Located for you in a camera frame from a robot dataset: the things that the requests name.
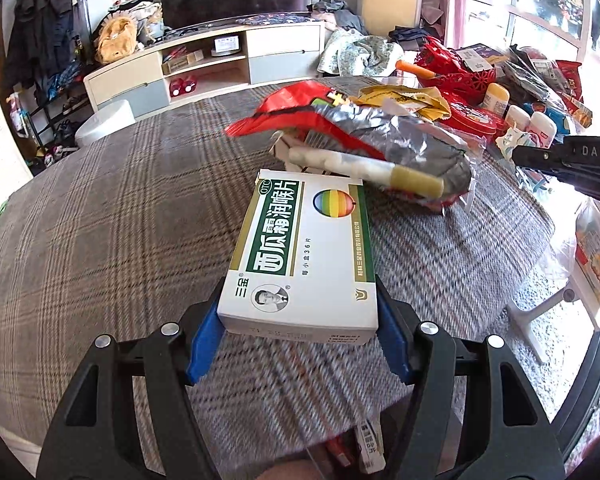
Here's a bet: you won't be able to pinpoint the grey clothes pile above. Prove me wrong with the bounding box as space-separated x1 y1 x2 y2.
312 0 369 34

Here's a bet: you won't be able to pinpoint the orange handled tool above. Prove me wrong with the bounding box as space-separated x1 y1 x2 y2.
396 60 437 81

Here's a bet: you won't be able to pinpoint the floral green blanket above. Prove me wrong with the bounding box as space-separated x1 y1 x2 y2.
317 27 406 79

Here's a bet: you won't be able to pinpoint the white router box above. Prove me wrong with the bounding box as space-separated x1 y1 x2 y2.
211 35 244 57

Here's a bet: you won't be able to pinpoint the white yellow tube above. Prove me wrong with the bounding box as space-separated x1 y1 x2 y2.
285 145 447 201

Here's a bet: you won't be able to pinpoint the black coat rack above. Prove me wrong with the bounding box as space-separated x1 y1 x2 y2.
2 0 95 161

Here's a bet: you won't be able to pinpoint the cream grey TV stand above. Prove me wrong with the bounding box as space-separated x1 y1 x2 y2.
82 20 327 117

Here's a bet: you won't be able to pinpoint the yellow plush backpack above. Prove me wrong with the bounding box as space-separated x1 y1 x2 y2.
94 15 137 65

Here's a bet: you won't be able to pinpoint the clear plastic bag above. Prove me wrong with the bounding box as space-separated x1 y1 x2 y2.
539 200 597 286

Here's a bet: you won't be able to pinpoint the dark clothes pile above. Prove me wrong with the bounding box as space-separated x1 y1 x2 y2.
390 27 432 52

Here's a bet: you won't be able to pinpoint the grey round stool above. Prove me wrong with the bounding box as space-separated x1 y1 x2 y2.
75 100 137 147

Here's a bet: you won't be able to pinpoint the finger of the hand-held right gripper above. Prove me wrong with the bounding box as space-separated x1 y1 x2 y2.
511 142 573 181

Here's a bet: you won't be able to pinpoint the white bottle with red label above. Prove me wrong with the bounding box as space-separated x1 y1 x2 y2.
527 111 557 149

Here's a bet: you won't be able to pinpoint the cream bottle with yellow cap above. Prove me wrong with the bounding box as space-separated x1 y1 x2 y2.
481 82 511 114

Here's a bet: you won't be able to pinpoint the small white bottle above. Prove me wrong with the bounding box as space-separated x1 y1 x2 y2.
505 106 531 132

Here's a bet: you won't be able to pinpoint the red round tin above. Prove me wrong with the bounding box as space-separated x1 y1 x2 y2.
440 102 512 142

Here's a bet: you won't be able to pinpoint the blue round tin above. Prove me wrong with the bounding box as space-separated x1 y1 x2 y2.
522 102 579 137

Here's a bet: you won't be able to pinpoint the flat cardboard box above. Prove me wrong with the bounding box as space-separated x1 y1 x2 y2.
161 49 204 75

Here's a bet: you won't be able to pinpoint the blue patterned cloth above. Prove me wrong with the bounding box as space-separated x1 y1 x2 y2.
230 12 312 29

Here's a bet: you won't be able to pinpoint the pile of snack bags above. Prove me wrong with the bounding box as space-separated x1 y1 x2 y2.
455 44 587 112

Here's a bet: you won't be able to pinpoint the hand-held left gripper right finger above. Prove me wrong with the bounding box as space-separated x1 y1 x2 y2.
374 275 567 480

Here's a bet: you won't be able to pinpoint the yellow wrapper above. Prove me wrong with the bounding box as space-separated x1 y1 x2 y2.
352 85 453 123

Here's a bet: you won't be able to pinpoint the grey plaid tablecloth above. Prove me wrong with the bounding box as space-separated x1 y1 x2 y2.
0 77 556 480

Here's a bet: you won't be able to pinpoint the dark hanging coats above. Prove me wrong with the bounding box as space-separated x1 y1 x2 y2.
5 0 81 91

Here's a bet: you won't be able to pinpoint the white green medicine box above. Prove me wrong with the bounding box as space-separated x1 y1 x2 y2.
216 169 381 346

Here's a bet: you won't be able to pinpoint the pile of stuffed toys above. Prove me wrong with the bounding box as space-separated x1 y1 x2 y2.
107 0 164 51

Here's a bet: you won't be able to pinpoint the red plastic basket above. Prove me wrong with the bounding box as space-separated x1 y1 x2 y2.
414 37 498 107

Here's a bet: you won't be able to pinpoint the red silver snack bag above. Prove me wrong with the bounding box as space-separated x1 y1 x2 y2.
224 80 477 212

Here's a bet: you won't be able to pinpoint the white table leg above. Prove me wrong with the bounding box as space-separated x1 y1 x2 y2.
507 285 577 363

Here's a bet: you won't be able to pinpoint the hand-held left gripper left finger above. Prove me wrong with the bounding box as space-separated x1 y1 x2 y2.
35 275 231 480

